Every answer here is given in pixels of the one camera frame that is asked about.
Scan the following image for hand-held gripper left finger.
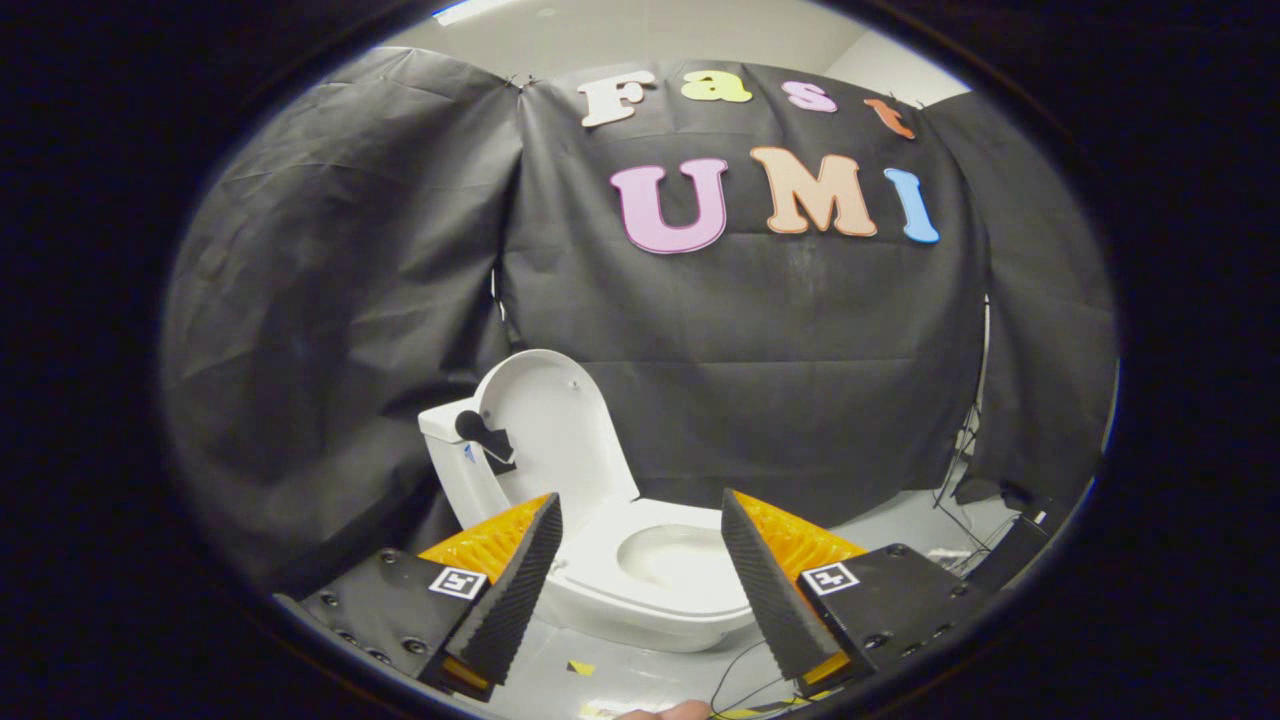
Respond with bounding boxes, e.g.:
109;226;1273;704
300;492;564;703

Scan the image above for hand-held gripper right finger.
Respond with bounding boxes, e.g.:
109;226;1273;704
720;488;991;699

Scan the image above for white toilet lid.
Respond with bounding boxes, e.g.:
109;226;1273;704
472;348;641;511

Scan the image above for white toilet seat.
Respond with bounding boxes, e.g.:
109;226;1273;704
545;497;756;626

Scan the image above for white ceramic toilet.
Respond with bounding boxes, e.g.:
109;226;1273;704
418;398;756;653

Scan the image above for black box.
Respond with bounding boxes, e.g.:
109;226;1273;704
965;510;1056;593

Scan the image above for black backdrop cloth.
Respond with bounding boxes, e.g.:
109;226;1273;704
160;45;1119;591

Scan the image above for thin metal stand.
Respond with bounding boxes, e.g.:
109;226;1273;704
965;295;993;461

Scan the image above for black floor cable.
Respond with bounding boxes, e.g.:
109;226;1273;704
708;640;801;716

